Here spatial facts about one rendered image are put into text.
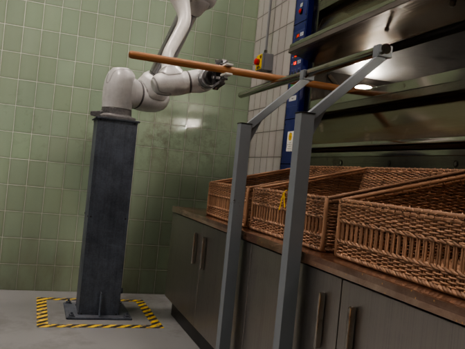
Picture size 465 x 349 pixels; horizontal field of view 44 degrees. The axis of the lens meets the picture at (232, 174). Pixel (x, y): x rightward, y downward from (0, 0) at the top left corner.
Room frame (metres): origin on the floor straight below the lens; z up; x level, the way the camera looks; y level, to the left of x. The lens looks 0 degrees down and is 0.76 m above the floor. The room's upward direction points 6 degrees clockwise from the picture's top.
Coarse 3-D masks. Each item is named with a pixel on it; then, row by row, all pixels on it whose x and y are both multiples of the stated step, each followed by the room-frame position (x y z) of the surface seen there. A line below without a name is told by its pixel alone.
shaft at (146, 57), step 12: (144, 60) 2.21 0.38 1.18; (156, 60) 2.21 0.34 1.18; (168, 60) 2.23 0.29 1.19; (180, 60) 2.24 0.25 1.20; (228, 72) 2.31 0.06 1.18; (240, 72) 2.33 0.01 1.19; (252, 72) 2.34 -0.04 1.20; (312, 84) 2.44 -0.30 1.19; (324, 84) 2.46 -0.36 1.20; (336, 84) 2.48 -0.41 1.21
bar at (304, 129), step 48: (384, 48) 1.59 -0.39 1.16; (240, 96) 2.72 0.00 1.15; (288, 96) 2.03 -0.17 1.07; (336, 96) 1.56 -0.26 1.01; (240, 144) 1.97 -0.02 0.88; (240, 192) 1.97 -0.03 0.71; (288, 192) 1.55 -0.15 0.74; (240, 240) 1.98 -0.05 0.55; (288, 240) 1.52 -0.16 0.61; (288, 288) 1.52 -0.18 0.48; (288, 336) 1.52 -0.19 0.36
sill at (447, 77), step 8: (448, 72) 1.88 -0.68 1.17; (456, 72) 1.84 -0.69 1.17; (464, 72) 1.81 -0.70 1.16; (408, 80) 2.08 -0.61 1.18; (416, 80) 2.04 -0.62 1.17; (424, 80) 2.00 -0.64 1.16; (432, 80) 1.95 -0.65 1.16; (440, 80) 1.92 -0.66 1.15; (448, 80) 1.88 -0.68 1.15; (456, 80) 1.84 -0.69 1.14; (376, 88) 2.28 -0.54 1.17; (384, 88) 2.23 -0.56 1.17; (392, 88) 2.18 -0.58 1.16; (400, 88) 2.13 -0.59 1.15; (408, 88) 2.08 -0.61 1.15; (416, 88) 2.04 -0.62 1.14; (344, 96) 2.52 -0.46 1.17; (352, 96) 2.45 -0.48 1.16; (360, 96) 2.40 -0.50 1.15; (368, 96) 2.33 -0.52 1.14; (312, 104) 2.82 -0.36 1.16
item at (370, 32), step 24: (408, 0) 1.88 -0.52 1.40; (432, 0) 1.82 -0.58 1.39; (456, 0) 1.78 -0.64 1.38; (360, 24) 2.18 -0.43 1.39; (384, 24) 2.12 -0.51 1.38; (408, 24) 2.06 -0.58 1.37; (432, 24) 2.00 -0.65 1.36; (312, 48) 2.62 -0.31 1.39; (336, 48) 2.53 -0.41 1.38; (360, 48) 2.45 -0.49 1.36
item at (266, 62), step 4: (264, 56) 3.34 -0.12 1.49; (268, 56) 3.35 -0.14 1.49; (272, 56) 3.36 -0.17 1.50; (260, 60) 3.36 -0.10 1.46; (264, 60) 3.35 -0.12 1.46; (268, 60) 3.35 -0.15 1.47; (272, 60) 3.36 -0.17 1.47; (260, 64) 3.35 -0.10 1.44; (264, 64) 3.35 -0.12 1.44; (268, 64) 3.35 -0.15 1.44; (272, 64) 3.36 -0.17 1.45; (256, 68) 3.41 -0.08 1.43; (260, 68) 3.35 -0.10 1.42; (264, 68) 3.35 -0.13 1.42; (268, 68) 3.36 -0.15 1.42; (272, 68) 3.36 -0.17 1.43; (264, 72) 3.43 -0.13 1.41
